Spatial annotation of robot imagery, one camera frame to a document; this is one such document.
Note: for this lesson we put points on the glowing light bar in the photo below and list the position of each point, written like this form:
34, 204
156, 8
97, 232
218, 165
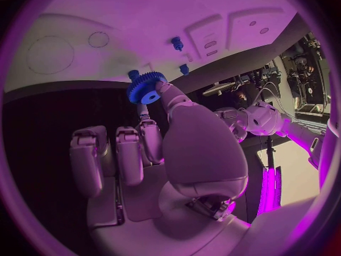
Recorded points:
271, 187

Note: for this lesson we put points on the blue gear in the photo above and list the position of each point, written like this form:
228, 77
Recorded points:
141, 87

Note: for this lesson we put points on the black light stand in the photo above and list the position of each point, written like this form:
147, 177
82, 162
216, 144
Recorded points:
270, 151

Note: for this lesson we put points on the workshop equipment rack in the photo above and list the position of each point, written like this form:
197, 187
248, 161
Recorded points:
306, 76

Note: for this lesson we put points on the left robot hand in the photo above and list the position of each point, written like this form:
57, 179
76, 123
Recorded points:
231, 119

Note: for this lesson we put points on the white task board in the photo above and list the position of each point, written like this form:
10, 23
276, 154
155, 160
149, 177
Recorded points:
138, 21

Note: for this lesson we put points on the blue block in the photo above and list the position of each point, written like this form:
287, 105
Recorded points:
184, 69

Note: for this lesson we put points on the blue plug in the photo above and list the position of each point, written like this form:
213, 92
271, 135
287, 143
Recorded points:
176, 42

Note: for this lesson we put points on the blue peg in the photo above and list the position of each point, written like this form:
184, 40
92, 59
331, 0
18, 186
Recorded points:
133, 74

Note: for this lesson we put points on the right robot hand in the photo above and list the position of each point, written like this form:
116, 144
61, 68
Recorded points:
202, 153

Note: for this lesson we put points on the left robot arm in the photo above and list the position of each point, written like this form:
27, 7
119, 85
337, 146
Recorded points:
269, 119

